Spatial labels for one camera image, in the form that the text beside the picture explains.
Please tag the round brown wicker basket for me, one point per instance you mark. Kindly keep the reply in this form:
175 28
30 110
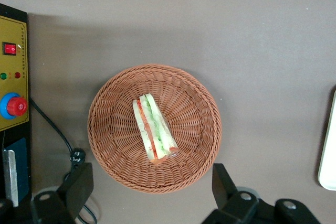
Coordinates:
189 129

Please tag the triangle sandwich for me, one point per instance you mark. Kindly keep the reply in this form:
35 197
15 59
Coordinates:
155 129

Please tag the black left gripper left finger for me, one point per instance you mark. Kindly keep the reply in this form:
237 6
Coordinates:
76 190

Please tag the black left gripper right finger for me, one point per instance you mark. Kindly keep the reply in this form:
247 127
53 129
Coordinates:
225 195

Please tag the black machine with yellow panel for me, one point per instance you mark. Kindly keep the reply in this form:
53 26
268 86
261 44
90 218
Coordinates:
13 32

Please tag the cream plastic tray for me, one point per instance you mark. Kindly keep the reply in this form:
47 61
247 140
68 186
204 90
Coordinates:
329 155

